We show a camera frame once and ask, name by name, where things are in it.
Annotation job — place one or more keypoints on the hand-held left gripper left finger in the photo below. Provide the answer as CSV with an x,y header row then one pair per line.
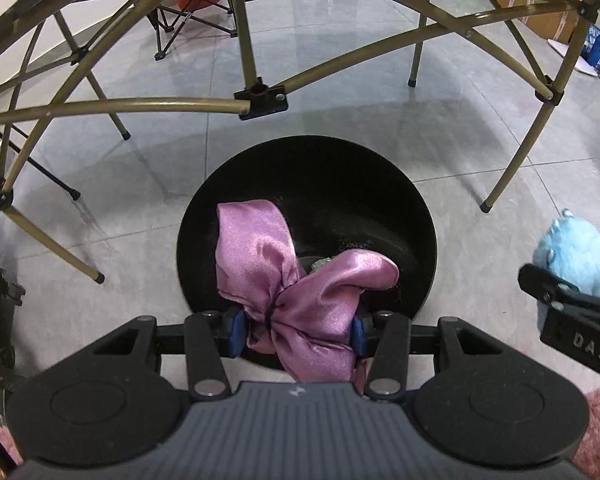
x,y
237,332

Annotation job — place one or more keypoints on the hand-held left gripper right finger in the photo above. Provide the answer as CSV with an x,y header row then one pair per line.
x,y
358,335

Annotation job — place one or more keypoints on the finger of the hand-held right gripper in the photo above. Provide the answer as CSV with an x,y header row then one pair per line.
x,y
542,285

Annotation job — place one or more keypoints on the light blue plush toy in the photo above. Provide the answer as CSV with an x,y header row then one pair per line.
x,y
575,250

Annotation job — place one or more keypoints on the black round trash bin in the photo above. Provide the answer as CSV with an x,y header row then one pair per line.
x,y
330,185

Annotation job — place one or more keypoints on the black tripod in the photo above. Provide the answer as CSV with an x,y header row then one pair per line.
x,y
74,193

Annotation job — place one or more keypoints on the white bathroom scale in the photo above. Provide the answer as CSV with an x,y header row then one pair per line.
x,y
572,57

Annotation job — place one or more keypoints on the tan folding camping table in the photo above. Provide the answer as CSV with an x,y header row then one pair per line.
x,y
155,103

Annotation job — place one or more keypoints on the black folding chair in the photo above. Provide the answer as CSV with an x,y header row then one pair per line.
x,y
200,0

